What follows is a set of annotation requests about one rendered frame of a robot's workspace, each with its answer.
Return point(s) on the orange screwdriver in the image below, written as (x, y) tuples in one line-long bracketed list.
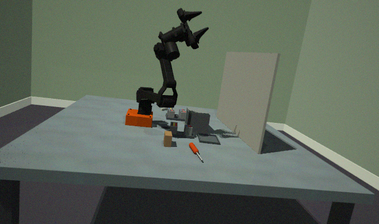
[(194, 149)]

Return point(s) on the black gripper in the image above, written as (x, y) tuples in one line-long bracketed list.
[(183, 30)]

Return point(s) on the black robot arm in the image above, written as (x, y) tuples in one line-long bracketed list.
[(165, 52)]

